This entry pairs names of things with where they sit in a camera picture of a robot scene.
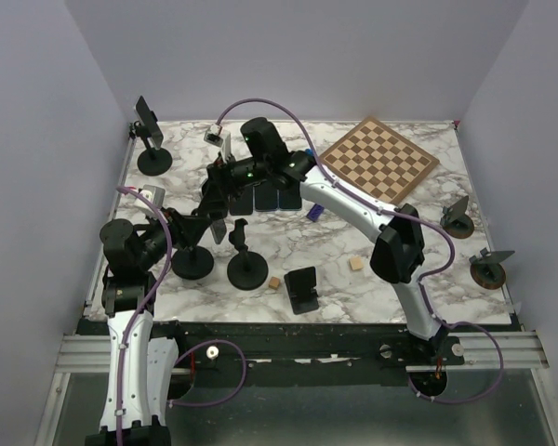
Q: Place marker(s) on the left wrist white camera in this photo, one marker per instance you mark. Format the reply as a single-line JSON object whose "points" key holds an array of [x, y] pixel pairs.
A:
{"points": [[154, 195]]}

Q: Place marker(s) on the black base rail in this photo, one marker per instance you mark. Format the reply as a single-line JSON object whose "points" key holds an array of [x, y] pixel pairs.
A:
{"points": [[222, 354]]}

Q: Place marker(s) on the light wooden cube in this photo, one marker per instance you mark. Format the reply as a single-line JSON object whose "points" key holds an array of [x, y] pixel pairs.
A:
{"points": [[356, 263]]}

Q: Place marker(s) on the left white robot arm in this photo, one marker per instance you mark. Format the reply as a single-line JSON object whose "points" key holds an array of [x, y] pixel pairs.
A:
{"points": [[140, 364]]}

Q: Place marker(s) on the purple lego brick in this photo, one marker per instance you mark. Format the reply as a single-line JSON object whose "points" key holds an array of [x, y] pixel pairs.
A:
{"points": [[315, 212]]}

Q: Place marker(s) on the wooden chessboard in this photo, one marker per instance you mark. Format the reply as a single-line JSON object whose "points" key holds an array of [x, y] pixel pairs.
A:
{"points": [[377, 160]]}

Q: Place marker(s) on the black folding phone stand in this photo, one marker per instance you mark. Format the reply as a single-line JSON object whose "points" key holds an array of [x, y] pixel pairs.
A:
{"points": [[301, 290]]}

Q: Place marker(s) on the brown wooden cube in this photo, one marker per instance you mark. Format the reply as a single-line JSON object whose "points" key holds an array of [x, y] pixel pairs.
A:
{"points": [[274, 283]]}

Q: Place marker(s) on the black phone blue edge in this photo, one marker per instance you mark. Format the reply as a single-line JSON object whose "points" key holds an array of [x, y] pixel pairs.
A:
{"points": [[289, 200]]}

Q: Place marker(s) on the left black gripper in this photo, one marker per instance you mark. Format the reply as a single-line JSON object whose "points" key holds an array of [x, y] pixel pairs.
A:
{"points": [[187, 230]]}

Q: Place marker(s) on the aluminium extrusion rail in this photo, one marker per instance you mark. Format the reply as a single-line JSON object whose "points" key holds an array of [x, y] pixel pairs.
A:
{"points": [[470, 352]]}

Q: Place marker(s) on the round stand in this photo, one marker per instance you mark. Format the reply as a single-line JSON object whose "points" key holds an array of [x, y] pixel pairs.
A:
{"points": [[486, 269], [192, 264], [247, 270], [455, 221], [152, 162]]}

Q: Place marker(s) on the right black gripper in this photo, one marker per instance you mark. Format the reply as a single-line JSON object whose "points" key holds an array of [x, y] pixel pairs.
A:
{"points": [[219, 184]]}

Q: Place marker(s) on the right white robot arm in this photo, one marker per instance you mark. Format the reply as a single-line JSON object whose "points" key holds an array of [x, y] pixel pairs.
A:
{"points": [[397, 257]]}

